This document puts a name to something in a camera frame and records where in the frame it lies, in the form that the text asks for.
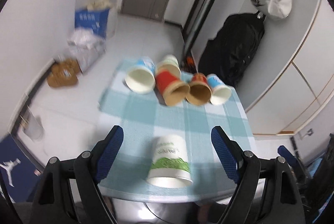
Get white green paper cup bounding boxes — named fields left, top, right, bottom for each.
left=147, top=135, right=192, bottom=188
left=156, top=54, right=181, bottom=79

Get small blue white paper cup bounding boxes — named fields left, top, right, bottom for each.
left=207, top=74, right=232, bottom=106

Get small red paper cup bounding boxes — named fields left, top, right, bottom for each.
left=186, top=73, right=212, bottom=106

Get large blue white paper cup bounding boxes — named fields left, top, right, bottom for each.
left=125, top=56, right=156, bottom=94

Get large red paper cup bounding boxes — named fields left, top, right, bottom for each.
left=155, top=69, right=190, bottom=106

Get white green back paper cup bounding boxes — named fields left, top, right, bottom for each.
left=156, top=54, right=181, bottom=79

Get blue jordan shoe box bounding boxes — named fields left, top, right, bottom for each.
left=1, top=135, right=44, bottom=203

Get teal plaid tablecloth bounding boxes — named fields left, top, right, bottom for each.
left=99, top=60, right=256, bottom=203

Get white small trash bin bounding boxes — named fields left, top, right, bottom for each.
left=20, top=110, right=44, bottom=141

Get brown suede shoe front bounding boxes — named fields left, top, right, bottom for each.
left=46, top=67, right=78, bottom=88

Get brown suede shoe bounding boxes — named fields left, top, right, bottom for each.
left=46, top=67, right=78, bottom=88
left=52, top=59, right=81, bottom=74

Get white wardrobe cabinet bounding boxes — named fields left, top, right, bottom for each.
left=237, top=0, right=333, bottom=136

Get brown suede shoe back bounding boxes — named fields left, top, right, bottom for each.
left=52, top=59, right=81, bottom=74

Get black hanging backpack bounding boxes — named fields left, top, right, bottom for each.
left=197, top=12, right=266, bottom=87

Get grey plastic parcel bag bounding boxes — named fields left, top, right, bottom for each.
left=68, top=43, right=106, bottom=73

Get white plastic parcel bag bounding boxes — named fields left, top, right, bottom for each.
left=67, top=27, right=105, bottom=50

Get blue cardboard box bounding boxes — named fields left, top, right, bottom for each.
left=75, top=8, right=110, bottom=38

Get white sack behind box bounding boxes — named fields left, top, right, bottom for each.
left=106, top=7, right=118, bottom=39

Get beige canvas bag in box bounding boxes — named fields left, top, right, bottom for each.
left=87, top=0, right=117, bottom=11

